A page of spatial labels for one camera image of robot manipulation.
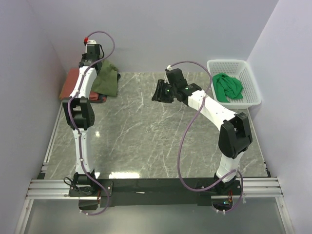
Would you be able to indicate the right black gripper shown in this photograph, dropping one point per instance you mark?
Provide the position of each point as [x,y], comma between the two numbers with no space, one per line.
[158,95]

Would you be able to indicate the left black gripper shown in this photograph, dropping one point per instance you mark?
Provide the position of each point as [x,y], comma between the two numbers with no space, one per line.
[85,56]

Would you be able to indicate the olive green graphic tank top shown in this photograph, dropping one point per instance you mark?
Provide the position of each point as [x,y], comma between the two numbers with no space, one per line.
[107,79]

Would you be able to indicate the bright green tank top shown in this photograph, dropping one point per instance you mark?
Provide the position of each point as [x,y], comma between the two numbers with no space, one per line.
[227,87]

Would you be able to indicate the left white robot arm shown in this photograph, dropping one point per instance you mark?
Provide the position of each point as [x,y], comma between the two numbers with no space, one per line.
[80,116]

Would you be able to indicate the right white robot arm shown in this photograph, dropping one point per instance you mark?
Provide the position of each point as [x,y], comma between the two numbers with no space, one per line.
[234,128]

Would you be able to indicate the folded red tank top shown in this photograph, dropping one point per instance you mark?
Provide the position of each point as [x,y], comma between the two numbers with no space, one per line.
[70,83]

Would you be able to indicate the white plastic basket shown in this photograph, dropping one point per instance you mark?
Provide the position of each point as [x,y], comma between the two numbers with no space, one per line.
[240,70]

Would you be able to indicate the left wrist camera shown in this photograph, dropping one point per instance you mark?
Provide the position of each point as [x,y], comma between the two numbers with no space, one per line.
[88,41]

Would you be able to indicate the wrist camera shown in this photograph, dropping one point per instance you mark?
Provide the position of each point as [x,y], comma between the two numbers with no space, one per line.
[170,68]
[88,41]

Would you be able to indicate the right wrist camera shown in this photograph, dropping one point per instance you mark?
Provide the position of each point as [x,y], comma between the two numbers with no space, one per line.
[170,68]

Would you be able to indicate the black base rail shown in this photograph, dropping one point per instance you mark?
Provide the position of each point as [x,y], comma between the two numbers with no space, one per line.
[147,191]

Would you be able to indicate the aluminium frame rail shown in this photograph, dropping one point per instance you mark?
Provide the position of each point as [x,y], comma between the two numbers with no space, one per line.
[57,189]

